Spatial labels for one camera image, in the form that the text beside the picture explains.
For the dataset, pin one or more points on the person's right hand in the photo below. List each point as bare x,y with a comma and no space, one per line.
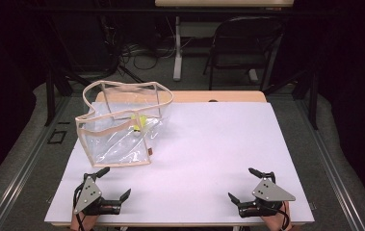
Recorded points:
273,219

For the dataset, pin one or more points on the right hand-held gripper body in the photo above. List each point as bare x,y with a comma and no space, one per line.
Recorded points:
270,192

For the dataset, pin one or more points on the black folding chair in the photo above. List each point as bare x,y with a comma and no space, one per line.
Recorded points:
244,57

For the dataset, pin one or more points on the clear bag with beige trim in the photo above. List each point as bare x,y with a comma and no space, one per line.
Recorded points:
116,144

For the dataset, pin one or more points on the person's left hand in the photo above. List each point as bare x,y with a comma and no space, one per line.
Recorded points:
85,223

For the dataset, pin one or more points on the yellow shuttlecock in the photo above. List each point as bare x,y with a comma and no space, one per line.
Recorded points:
140,122

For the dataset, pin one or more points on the metal floor rail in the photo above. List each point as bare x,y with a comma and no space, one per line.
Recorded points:
26,166
331,166

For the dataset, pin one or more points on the black floor socket frame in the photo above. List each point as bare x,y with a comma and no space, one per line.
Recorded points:
57,136

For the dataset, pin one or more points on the black metal stand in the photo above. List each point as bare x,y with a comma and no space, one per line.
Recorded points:
50,96
313,99

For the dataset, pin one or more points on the white desk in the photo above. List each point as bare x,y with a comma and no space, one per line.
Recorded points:
177,48

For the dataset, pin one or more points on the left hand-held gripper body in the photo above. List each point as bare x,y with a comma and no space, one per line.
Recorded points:
88,194

